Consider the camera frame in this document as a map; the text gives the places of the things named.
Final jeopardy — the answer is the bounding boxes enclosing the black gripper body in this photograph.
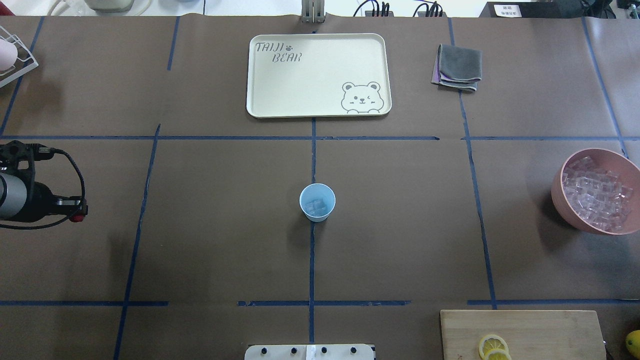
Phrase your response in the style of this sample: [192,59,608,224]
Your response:
[20,182,66,223]

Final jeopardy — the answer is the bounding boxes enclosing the grey folded cloth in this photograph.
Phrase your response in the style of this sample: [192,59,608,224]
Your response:
[430,43,483,92]

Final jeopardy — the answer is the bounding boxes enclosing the white wire cup rack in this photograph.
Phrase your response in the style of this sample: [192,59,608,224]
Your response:
[0,26,39,88]

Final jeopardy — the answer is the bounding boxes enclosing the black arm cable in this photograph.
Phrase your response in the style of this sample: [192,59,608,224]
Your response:
[0,146,87,231]

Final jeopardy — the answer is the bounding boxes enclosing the pink bowl of ice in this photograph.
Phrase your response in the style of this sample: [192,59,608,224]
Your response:
[551,148,640,236]

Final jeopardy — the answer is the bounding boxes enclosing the lemon slices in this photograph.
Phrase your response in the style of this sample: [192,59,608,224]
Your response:
[477,333,512,360]

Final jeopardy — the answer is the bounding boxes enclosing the bamboo cutting board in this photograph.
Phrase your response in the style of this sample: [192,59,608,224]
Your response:
[439,309,607,360]

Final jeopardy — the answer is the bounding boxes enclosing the cream bear tray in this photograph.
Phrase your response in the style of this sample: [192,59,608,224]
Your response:
[246,33,393,119]

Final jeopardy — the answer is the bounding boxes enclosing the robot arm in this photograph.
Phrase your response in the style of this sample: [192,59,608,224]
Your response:
[0,173,89,223]

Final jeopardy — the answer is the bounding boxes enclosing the light blue plastic cup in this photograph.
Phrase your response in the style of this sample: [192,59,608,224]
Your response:
[299,183,336,223]

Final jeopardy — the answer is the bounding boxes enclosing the pink upturned cup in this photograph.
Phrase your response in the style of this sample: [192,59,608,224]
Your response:
[0,38,18,72]

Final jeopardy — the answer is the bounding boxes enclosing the aluminium frame post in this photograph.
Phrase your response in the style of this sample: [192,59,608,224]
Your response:
[301,0,326,24]

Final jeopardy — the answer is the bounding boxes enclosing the white pedestal column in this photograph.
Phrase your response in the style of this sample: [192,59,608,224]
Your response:
[244,343,377,360]

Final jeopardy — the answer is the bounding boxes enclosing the red strawberry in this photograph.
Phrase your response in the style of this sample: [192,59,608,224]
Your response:
[68,213,86,223]

